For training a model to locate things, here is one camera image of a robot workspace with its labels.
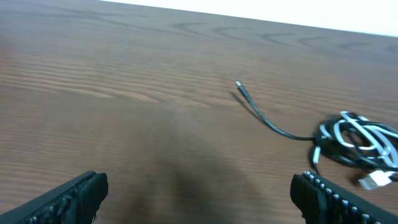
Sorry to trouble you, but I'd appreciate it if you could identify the black usb cable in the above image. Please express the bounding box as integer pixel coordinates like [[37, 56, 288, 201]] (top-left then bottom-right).
[[235, 81, 398, 183]]

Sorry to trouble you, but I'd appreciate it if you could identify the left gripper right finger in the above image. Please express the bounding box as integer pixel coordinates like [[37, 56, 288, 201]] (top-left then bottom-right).
[[290, 170, 397, 224]]

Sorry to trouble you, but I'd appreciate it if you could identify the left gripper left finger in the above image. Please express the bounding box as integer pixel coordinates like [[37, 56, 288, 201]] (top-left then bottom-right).
[[1, 170, 108, 224]]

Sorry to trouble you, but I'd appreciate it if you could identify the white usb cable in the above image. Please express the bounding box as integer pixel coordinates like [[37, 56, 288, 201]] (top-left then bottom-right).
[[312, 111, 398, 191]]

